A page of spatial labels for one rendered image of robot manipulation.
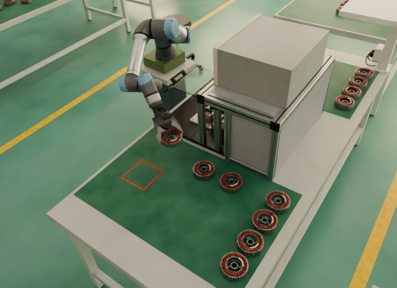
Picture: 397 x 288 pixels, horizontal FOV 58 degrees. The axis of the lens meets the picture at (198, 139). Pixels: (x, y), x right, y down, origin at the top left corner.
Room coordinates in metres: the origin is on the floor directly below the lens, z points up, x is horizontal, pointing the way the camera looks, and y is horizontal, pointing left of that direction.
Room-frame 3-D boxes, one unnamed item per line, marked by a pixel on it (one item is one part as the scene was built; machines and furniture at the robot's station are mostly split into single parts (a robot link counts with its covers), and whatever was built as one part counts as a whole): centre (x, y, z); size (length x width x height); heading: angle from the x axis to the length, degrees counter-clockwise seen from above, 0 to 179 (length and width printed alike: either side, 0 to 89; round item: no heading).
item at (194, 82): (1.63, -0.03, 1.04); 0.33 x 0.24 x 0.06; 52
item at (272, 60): (1.57, -0.38, 1.22); 0.44 x 0.39 x 0.20; 142
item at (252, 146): (1.28, -0.25, 0.91); 0.28 x 0.03 x 0.32; 52
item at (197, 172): (1.27, -0.02, 0.77); 0.11 x 0.11 x 0.04
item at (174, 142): (1.38, 0.14, 0.90); 0.11 x 0.11 x 0.04
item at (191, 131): (1.77, -0.15, 0.76); 0.64 x 0.47 x 0.02; 142
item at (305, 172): (1.63, -0.33, 0.72); 2.20 x 1.01 x 0.05; 142
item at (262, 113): (1.58, -0.39, 1.09); 0.68 x 0.44 x 0.05; 142
